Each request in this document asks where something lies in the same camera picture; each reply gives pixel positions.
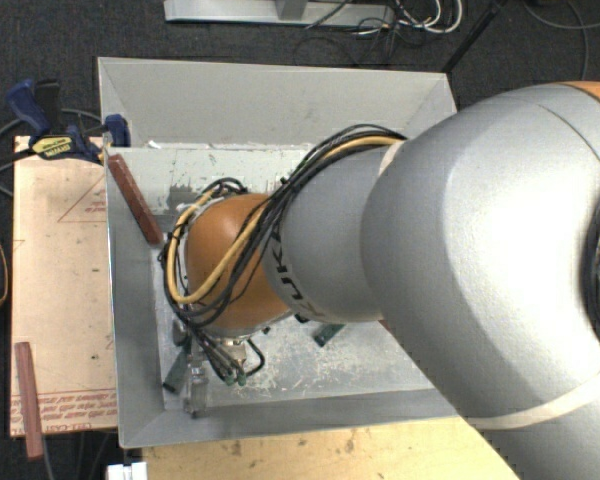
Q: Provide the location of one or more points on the grey metal bin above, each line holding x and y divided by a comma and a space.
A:
260, 108

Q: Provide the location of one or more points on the dark green flat block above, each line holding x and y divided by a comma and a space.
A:
329, 334

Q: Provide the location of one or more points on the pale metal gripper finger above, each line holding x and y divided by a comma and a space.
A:
198, 388
180, 333

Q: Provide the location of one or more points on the brown cardboard board, red print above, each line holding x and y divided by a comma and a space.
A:
60, 268

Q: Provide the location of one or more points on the red-brown flat block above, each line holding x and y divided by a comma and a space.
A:
136, 202
29, 398

